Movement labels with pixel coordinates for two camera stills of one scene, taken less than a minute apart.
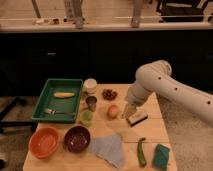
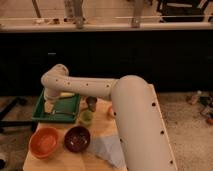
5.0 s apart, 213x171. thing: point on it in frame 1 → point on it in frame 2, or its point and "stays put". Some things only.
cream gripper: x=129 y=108 → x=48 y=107
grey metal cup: x=91 y=101 stays put
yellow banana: x=64 y=94 stays put
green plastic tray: x=48 y=100 stays put
